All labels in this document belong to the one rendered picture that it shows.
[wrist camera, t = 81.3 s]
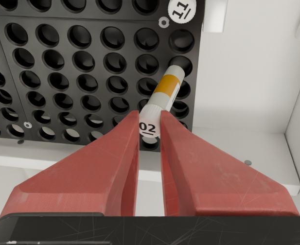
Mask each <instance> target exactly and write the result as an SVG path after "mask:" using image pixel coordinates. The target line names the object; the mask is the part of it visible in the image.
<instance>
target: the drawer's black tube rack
mask: <svg viewBox="0 0 300 245"><path fill-rule="evenodd" d="M169 24H181V23H176V22H174V21H169V19H168V18H167V17H164V0H0V138H5V139H16V140H32V141H42V142H53V143H64V144H75V145H85V146H86V145H88V144H90V143H91V142H93V141H95V140H96V139H97V138H95V137H94V136H93V135H92V134H91V132H92V131H97V132H100V133H102V134H103V135H105V134H107V133H108V132H110V131H111V130H112V129H113V128H114V127H115V126H116V125H117V124H118V123H116V122H121V121H122V120H123V119H124V118H125V117H126V116H127V115H128V114H129V113H130V112H131V111H133V110H138V111H139V114H140V112H141V110H142V109H143V108H144V106H145V105H146V104H147V103H148V101H149V99H150V97H151V96H152V94H153V92H154V90H155V89H156V87H157V85H158V83H159V82H160V80H161V79H162V77H163V49H164V28H166V27H168V26H169ZM182 24H188V25H202V22H187V23H182ZM171 40H172V42H173V44H174V45H176V46H177V47H180V48H185V47H187V46H189V45H190V44H191V42H192V40H193V38H192V36H191V34H190V33H189V32H187V31H185V30H179V31H176V32H174V33H173V34H172V36H171ZM10 114H17V115H18V117H14V116H12V115H10ZM42 116H45V117H50V119H48V120H47V119H44V118H42ZM65 118H70V119H76V121H73V122H72V121H68V120H66V119H65ZM91 120H95V121H103V122H102V123H94V122H92V121H91ZM12 124H15V125H18V126H19V127H21V128H22V129H23V131H24V132H18V131H16V130H15V129H14V128H13V127H12ZM42 127H47V128H49V129H51V130H52V131H53V132H54V134H55V135H49V134H47V133H45V132H44V131H43V129H42ZM66 129H72V130H75V131H76V132H77V133H78V134H79V137H73V136H71V135H69V134H68V133H67V131H66ZM142 137H144V135H142V134H140V149H139V151H150V152H160V135H159V136H157V137H155V139H156V140H157V142H156V143H152V144H150V143H146V142H145V141H144V140H143V139H142Z"/></svg>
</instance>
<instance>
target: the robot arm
mask: <svg viewBox="0 0 300 245"><path fill-rule="evenodd" d="M160 120H161V129H160V163H161V180H162V193H163V205H164V216H135V213H136V201H137V189H138V177H139V149H140V129H139V111H138V110H133V111H131V112H130V113H129V114H128V115H127V116H126V117H125V118H124V119H123V120H122V121H121V122H119V123H118V124H117V125H116V126H115V127H114V128H113V129H112V130H111V131H110V132H108V133H107V134H105V135H103V136H102V137H100V138H98V139H96V140H95V141H93V142H91V143H90V144H88V145H86V146H84V147H83V148H81V149H79V150H77V151H76V152H74V153H72V154H71V155H69V156H67V157H65V158H64V159H62V160H60V161H58V162H57V163H55V164H53V165H52V166H50V167H48V168H46V169H45V170H43V171H41V172H39V173H38V174H36V175H34V176H33V177H31V178H29V179H27V180H25V181H24V182H22V183H20V184H18V185H17V186H15V187H14V188H13V190H12V192H11V194H10V196H9V198H8V200H7V202H6V204H5V206H4V208H3V210H2V212H1V214H0V245H300V214H299V212H298V210H297V207H296V205H295V203H294V201H293V199H292V197H291V195H290V193H289V191H288V190H287V188H286V187H285V186H283V185H281V184H280V183H278V182H276V181H275V180H273V179H271V178H269V177H267V176H266V175H264V174H262V173H260V172H259V171H257V170H255V169H253V168H252V167H250V166H248V165H246V164H245V163H243V162H241V161H240V160H238V159H236V158H235V157H233V156H231V155H229V154H228V153H226V152H224V151H222V150H221V149H219V148H217V147H215V146H214V145H212V144H210V143H209V142H207V141H205V140H203V139H202V138H200V137H198V136H197V135H195V134H193V133H192V132H190V131H189V130H188V129H187V128H186V127H185V126H184V125H182V124H181V123H180V122H179V121H178V120H177V119H176V118H175V117H174V116H173V115H172V114H171V113H170V112H169V111H167V110H162V111H161V116H160Z"/></svg>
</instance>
